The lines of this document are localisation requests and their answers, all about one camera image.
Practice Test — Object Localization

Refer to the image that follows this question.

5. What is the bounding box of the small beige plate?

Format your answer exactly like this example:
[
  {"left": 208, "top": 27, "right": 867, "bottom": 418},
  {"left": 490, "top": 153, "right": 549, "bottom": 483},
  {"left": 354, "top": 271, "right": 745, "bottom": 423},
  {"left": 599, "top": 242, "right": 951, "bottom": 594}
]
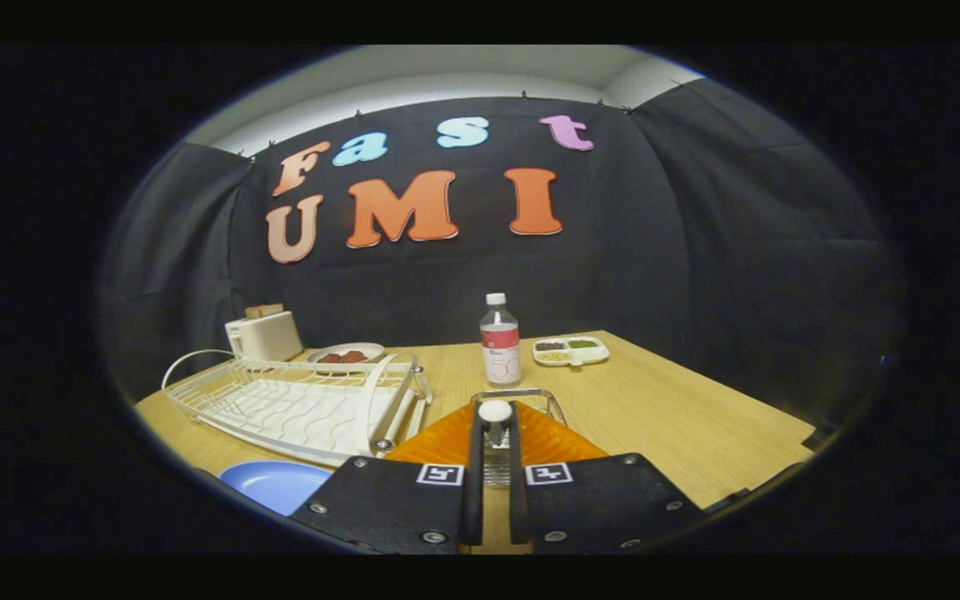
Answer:
[{"left": 307, "top": 342, "right": 386, "bottom": 365}]

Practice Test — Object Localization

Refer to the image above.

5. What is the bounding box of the black backdrop cloth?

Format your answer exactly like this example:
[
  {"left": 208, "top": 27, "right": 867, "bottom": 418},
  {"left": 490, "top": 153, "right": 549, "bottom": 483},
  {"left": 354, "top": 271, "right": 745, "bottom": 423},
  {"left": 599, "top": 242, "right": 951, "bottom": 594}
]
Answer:
[{"left": 101, "top": 79, "right": 906, "bottom": 426}]

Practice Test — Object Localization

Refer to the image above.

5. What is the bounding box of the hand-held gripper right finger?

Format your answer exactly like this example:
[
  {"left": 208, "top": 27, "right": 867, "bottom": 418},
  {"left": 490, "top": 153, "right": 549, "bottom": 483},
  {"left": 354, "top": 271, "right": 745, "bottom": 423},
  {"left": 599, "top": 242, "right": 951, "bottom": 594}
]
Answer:
[{"left": 509, "top": 400, "right": 706, "bottom": 555}]

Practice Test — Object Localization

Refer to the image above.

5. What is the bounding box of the white toaster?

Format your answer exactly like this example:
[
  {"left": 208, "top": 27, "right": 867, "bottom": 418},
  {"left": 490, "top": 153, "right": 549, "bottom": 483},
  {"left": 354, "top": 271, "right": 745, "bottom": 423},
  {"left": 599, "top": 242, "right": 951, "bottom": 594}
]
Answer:
[{"left": 225, "top": 311, "right": 304, "bottom": 363}]

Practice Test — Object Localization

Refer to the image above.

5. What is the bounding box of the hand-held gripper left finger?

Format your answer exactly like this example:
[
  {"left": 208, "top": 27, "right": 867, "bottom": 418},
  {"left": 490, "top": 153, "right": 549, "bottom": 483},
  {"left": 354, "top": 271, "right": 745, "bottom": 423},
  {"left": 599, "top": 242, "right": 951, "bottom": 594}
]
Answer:
[{"left": 288, "top": 400, "right": 485, "bottom": 555}]

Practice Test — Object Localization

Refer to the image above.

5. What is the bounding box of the blue plate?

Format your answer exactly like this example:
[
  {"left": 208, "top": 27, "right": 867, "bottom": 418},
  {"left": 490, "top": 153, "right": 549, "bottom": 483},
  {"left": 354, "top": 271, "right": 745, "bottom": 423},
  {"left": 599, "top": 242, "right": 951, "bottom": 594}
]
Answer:
[{"left": 219, "top": 461, "right": 335, "bottom": 517}]

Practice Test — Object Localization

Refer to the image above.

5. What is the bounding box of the white divided spice dish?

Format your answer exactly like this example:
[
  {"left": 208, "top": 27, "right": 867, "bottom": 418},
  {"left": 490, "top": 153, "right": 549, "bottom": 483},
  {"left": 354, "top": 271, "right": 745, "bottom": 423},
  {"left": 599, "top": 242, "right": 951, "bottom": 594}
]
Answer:
[{"left": 532, "top": 336, "right": 611, "bottom": 368}]

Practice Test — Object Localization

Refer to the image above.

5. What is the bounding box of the white wire dish rack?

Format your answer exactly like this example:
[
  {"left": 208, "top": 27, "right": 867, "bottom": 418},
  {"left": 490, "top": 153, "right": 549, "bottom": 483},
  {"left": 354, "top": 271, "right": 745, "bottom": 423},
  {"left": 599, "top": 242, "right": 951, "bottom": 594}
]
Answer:
[{"left": 162, "top": 349, "right": 433, "bottom": 468}]

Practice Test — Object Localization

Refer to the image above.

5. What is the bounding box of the red label plastic bottle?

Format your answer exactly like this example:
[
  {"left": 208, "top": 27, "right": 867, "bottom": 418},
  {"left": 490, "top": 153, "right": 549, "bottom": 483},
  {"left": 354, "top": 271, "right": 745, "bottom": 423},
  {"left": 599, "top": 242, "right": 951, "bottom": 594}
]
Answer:
[{"left": 480, "top": 292, "right": 523, "bottom": 386}]

